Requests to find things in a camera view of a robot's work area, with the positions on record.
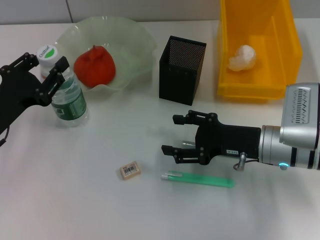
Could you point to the clear green-label water bottle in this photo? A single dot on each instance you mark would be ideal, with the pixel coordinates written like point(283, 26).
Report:
point(70, 105)

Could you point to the yellow plastic bin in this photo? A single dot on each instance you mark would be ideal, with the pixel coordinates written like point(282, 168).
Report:
point(275, 75)

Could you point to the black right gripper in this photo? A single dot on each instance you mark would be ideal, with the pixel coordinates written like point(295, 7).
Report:
point(230, 140)

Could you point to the beige eraser with barcode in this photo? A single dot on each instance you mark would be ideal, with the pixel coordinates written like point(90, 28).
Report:
point(129, 170)

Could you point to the grey glitter pen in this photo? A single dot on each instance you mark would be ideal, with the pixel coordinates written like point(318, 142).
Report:
point(188, 143)

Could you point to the black mesh pen holder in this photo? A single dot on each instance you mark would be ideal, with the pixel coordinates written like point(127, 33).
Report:
point(180, 82)

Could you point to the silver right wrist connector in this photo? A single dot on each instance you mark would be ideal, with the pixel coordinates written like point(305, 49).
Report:
point(242, 161)

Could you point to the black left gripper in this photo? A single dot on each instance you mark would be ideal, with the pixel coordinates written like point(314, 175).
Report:
point(15, 95)

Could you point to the white paper ball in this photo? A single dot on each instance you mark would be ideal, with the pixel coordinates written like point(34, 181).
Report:
point(242, 58)

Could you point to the green pen with white clip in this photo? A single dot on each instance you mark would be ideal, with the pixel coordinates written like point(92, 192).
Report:
point(200, 180)

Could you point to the green glass fruit plate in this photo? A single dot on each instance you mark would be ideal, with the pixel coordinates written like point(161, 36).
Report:
point(130, 45)

